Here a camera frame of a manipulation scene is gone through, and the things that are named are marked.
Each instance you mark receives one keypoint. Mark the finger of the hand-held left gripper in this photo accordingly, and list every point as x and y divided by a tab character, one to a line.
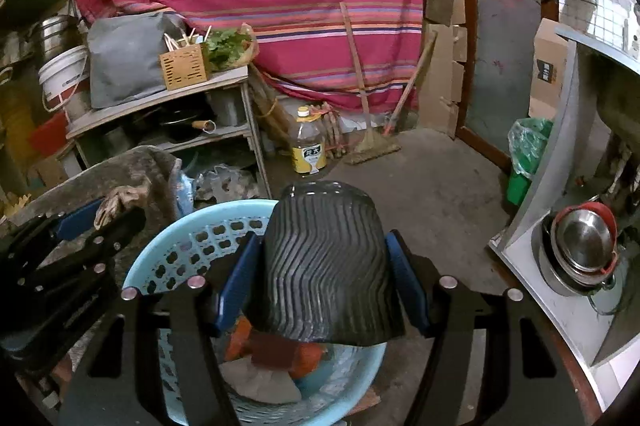
120	231
80	218

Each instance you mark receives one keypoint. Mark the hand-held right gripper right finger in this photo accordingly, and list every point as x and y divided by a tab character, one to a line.
407	281

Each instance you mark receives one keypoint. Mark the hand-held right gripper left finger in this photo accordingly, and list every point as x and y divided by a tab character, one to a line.
240	276

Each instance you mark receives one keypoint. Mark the tan rag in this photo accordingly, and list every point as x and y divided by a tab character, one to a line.
117	198

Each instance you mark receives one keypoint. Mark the light blue plastic basket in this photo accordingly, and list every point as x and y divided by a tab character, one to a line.
200	231

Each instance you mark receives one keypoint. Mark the black ribbed plastic bowl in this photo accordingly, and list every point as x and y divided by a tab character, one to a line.
320	261

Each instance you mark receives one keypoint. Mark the maroon scouring pad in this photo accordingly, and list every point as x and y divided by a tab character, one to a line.
272	351

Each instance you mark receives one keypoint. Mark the orange snack packet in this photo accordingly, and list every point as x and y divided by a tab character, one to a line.
306	358

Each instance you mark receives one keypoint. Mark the small orange wrapper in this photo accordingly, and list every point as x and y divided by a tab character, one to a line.
239	338

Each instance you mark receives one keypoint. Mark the grey fuzzy mat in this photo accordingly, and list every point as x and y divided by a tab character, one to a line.
135	166

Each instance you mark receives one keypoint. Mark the crumpled clear plastic bag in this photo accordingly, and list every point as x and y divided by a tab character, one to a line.
225	181

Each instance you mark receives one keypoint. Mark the white paper sheet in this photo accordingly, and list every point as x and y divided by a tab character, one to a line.
260	383

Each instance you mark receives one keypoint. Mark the small wooden shelf table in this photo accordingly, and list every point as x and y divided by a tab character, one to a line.
165	99

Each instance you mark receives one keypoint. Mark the white plastic bucket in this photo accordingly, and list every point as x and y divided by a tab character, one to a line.
62	76

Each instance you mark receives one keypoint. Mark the straw broom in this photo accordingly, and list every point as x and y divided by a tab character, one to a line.
370	141

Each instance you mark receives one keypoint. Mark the cooking oil bottle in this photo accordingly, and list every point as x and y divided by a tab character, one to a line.
307	146

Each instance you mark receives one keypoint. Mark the bundle of firewood sticks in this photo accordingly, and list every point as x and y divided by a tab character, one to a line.
332	131

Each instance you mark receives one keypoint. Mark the grey cloth bundle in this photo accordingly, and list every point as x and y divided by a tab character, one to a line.
130	56

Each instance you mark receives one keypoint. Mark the green plastic bag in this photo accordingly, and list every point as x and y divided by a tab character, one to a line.
527	151

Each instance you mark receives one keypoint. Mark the stack of steel bowls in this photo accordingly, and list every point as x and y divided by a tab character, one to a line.
582	246

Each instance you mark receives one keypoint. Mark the wooden chopstick holder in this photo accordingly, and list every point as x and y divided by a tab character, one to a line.
184	64

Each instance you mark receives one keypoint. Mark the steel pot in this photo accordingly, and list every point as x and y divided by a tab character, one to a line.
57	34

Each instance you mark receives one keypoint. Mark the flattened cardboard pieces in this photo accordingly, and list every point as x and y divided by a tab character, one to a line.
442	76

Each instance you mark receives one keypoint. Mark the bag of green vegetables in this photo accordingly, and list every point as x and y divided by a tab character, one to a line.
227	46

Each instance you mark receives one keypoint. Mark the cardboard box with dark label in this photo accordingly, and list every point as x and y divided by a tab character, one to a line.
547	71

